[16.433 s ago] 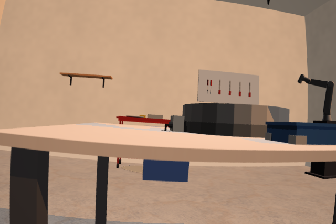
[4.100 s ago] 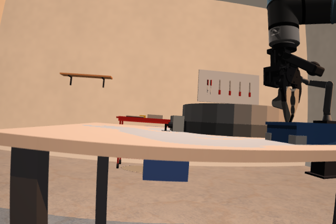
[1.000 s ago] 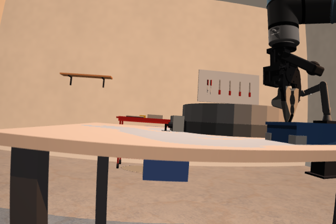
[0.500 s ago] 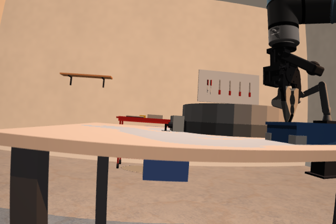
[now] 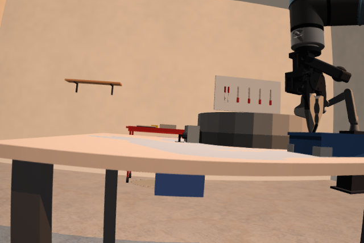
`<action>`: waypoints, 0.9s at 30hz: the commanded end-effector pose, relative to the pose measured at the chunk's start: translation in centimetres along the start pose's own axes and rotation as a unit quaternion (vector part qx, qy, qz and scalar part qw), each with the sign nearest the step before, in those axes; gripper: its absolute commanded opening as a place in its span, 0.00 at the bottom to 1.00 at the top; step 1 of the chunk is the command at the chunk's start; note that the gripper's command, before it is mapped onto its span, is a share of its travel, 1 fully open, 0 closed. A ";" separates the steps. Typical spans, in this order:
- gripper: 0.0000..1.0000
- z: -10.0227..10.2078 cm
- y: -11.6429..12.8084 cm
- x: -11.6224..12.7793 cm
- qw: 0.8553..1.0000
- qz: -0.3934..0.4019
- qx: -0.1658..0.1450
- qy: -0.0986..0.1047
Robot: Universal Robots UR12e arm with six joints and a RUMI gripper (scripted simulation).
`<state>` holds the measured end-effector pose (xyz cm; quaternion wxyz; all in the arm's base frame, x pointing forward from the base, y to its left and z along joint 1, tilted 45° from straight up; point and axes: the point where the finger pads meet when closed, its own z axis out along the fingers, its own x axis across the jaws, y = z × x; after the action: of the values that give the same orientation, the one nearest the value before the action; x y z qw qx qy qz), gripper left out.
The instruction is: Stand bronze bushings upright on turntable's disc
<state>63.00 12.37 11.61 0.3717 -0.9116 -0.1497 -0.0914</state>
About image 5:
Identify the blue open crate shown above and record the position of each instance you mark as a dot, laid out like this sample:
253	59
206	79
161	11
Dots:
326	144

